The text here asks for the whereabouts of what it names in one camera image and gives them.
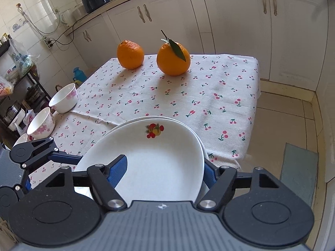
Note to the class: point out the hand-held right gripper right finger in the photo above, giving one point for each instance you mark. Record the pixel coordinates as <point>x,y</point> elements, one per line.
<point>209,174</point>

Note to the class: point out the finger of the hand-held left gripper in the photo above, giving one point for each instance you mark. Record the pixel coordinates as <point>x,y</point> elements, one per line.
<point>65,159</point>
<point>26,183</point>

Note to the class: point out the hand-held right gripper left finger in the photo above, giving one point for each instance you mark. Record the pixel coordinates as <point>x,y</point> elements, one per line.
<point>117,171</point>

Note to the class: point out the white bowl with pink flowers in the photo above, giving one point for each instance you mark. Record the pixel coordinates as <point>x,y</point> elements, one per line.
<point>64,98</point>
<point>19,140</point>
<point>42,126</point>

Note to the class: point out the black storage rack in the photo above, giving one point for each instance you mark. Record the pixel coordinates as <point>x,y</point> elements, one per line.
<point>36,83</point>

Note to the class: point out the blue thermos jug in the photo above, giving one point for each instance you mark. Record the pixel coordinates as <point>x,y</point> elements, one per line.
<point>78,75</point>

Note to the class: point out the cherry print tablecloth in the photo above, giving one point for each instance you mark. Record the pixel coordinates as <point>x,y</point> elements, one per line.
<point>157,94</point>

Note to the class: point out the grey floor mat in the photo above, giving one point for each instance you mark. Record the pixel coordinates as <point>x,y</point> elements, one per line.
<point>299,174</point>

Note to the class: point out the clear plastic bag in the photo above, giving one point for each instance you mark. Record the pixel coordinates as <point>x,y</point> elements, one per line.
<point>19,57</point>

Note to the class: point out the white power strip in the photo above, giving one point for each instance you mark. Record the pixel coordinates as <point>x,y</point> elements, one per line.
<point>49,43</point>

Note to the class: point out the orange without leaf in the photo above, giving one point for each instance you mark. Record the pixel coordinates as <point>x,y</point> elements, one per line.
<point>130,53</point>

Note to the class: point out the orange with green leaf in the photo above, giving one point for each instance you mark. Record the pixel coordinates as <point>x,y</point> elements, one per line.
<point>170,61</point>

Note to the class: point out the white electric kettle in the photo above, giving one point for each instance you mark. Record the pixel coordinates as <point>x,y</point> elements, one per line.
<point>66,17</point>

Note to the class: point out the white kitchen cabinets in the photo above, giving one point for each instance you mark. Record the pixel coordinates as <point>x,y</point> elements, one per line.
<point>235,26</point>

